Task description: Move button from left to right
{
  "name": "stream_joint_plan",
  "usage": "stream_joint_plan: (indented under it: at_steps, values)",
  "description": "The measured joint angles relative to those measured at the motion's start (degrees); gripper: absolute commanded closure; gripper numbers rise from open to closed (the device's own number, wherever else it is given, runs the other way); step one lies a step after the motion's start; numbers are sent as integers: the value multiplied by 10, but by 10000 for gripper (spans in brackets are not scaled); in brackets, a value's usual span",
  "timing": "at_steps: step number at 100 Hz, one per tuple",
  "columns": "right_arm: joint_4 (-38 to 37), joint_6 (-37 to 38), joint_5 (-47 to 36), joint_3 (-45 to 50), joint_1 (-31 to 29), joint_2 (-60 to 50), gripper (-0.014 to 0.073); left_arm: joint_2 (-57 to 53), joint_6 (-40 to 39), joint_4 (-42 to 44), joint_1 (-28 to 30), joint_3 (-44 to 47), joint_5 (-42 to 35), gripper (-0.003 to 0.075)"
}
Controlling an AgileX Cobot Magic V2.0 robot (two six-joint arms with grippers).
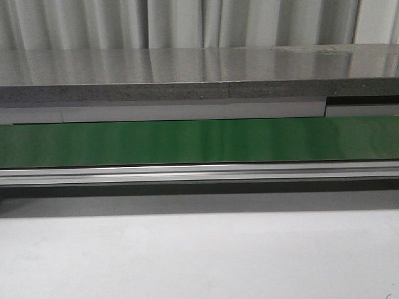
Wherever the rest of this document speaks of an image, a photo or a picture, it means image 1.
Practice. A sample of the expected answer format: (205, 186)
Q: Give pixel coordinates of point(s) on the green conveyor belt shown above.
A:
(199, 141)

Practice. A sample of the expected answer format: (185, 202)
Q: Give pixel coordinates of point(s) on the grey stone counter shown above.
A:
(72, 86)

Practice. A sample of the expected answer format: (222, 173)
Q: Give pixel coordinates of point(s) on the white pleated curtain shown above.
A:
(32, 25)

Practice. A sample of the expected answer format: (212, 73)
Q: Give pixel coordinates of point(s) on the aluminium conveyor side rail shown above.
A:
(198, 173)

